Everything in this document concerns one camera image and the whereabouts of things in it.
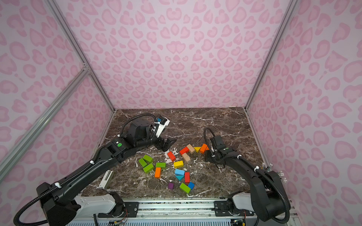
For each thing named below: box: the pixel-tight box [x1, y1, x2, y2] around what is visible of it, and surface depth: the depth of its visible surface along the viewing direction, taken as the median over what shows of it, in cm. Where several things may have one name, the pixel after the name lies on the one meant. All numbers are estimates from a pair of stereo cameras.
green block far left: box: [138, 157, 148, 168], surface depth 90 cm
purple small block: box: [168, 182, 174, 190], surface depth 82 cm
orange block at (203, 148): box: [199, 143, 210, 154], surface depth 95 cm
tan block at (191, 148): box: [186, 143, 196, 154], surface depth 95 cm
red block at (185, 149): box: [179, 146, 190, 155], surface depth 95 cm
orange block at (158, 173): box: [154, 167, 162, 179], surface depth 86 cm
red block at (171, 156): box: [167, 151, 176, 162], surface depth 94 cm
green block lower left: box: [142, 162, 155, 173], surface depth 88 cm
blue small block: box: [187, 181, 195, 190], surface depth 83 cm
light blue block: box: [174, 168, 186, 176], surface depth 86 cm
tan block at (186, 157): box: [181, 152, 191, 162], surface depth 92 cm
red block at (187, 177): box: [184, 171, 190, 183], surface depth 84 cm
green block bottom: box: [179, 182, 191, 194], surface depth 80 cm
